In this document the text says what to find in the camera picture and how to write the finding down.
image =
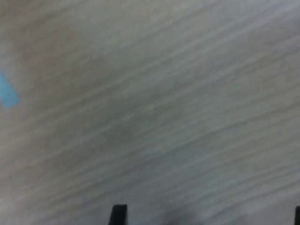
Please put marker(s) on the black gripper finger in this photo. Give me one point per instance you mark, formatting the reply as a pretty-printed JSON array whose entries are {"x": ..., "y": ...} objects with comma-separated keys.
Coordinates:
[
  {"x": 297, "y": 216},
  {"x": 118, "y": 215}
]

